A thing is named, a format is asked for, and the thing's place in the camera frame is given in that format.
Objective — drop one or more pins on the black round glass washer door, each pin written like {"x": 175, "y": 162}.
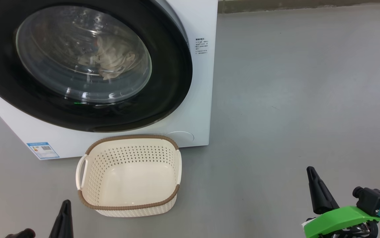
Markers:
{"x": 170, "y": 82}

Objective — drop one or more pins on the white front-load washing machine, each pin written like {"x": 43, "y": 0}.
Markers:
{"x": 196, "y": 99}

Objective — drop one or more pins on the brown skirting board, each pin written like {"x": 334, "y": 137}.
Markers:
{"x": 309, "y": 5}

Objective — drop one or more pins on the cream perforated laundry basket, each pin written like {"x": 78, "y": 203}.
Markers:
{"x": 130, "y": 185}

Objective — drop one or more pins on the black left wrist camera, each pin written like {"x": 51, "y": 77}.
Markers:
{"x": 21, "y": 234}

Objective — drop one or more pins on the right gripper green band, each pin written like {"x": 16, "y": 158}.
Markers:
{"x": 335, "y": 221}

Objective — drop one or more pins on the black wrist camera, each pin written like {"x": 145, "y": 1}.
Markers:
{"x": 21, "y": 234}
{"x": 373, "y": 200}

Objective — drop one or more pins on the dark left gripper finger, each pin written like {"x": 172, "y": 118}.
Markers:
{"x": 63, "y": 224}

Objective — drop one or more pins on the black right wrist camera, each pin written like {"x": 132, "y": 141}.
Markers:
{"x": 373, "y": 200}

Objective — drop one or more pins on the cream plain garment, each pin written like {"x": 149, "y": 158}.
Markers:
{"x": 110, "y": 56}

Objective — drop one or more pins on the blue energy label sticker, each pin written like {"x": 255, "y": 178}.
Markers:
{"x": 43, "y": 150}

